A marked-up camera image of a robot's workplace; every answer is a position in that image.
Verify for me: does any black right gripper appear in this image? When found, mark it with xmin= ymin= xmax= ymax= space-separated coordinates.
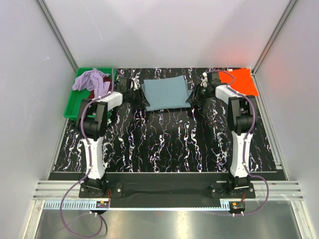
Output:
xmin=185 ymin=83 xmax=212 ymax=106

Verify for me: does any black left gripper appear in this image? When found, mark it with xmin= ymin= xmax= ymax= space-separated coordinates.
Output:
xmin=127 ymin=88 xmax=150 ymax=110

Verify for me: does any grey blue t shirt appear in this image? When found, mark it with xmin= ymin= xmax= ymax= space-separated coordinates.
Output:
xmin=141 ymin=75 xmax=191 ymax=112

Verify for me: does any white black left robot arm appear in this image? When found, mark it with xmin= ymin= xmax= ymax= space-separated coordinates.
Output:
xmin=76 ymin=77 xmax=150 ymax=197

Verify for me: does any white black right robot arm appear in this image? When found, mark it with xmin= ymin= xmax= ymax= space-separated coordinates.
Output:
xmin=186 ymin=70 xmax=257 ymax=198

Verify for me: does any dark red t shirt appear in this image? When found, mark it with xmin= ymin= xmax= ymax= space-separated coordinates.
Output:
xmin=88 ymin=76 xmax=112 ymax=99

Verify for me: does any folded orange t shirt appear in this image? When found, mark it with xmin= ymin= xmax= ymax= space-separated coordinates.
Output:
xmin=218 ymin=68 xmax=259 ymax=97

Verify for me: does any lilac t shirt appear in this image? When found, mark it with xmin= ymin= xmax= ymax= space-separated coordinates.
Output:
xmin=72 ymin=68 xmax=112 ymax=98

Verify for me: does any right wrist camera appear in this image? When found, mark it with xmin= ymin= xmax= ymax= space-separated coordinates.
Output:
xmin=200 ymin=72 xmax=208 ymax=88

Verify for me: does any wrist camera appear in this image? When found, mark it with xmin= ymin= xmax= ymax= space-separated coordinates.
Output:
xmin=200 ymin=72 xmax=208 ymax=88
xmin=131 ymin=78 xmax=140 ymax=91

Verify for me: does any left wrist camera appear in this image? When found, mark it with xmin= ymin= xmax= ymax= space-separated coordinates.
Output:
xmin=131 ymin=78 xmax=140 ymax=91

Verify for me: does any white slotted cable duct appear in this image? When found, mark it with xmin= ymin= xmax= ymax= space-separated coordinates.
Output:
xmin=44 ymin=200 xmax=230 ymax=211

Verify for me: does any left corner frame post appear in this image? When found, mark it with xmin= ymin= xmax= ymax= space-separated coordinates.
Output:
xmin=35 ymin=0 xmax=78 ymax=72

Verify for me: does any corner frame post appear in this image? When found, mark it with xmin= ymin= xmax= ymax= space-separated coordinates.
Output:
xmin=35 ymin=0 xmax=78 ymax=72
xmin=252 ymin=0 xmax=299 ymax=75

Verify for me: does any aluminium frame rail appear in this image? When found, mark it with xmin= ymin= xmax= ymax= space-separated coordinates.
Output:
xmin=32 ymin=180 xmax=303 ymax=201

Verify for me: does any right corner frame post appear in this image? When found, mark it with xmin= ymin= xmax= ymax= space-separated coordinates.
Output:
xmin=252 ymin=0 xmax=299 ymax=75

